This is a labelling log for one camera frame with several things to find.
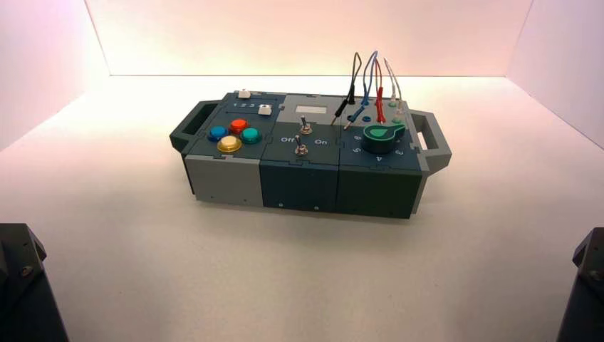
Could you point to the dark green grey control box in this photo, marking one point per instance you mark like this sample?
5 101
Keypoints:
297 184

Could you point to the teal round push button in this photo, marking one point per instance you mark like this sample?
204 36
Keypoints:
250 136

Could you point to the yellow round push button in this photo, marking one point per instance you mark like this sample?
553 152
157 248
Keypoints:
229 144

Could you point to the red round push button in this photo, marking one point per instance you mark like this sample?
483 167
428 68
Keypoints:
238 125

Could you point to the green rotary knob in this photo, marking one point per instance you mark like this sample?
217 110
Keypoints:
380 139

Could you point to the blue round push button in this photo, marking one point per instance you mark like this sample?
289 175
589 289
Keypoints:
217 133

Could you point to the metal toggle switch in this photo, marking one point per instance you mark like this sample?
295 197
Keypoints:
305 128
300 149

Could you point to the white slider switch cap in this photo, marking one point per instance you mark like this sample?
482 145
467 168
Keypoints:
244 93
264 110

